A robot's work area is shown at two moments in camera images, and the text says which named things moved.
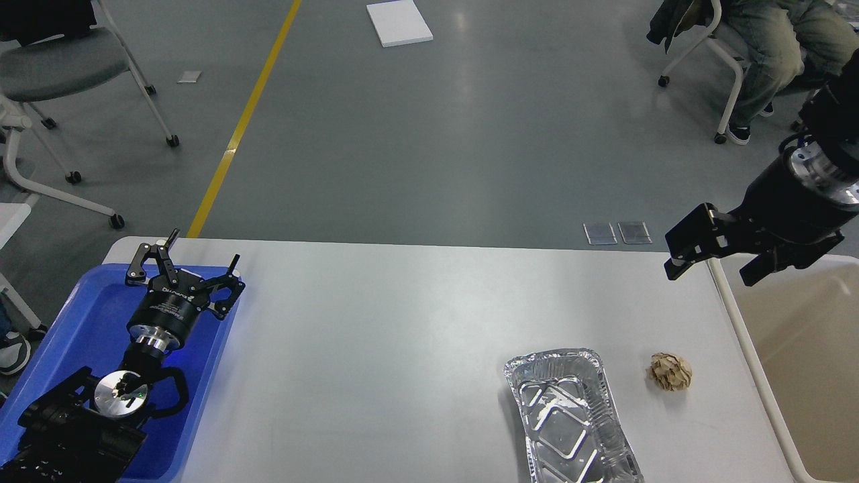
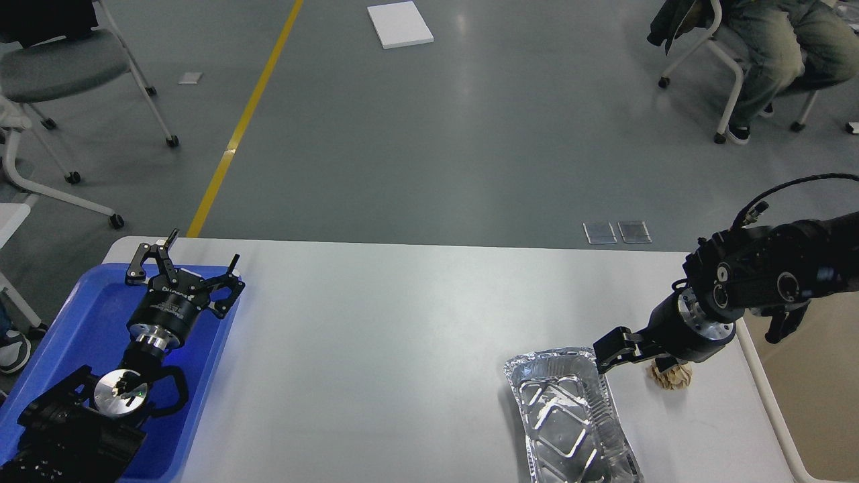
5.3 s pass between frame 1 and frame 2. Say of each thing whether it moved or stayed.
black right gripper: moved
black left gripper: stayed
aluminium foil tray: stayed
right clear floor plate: stayed
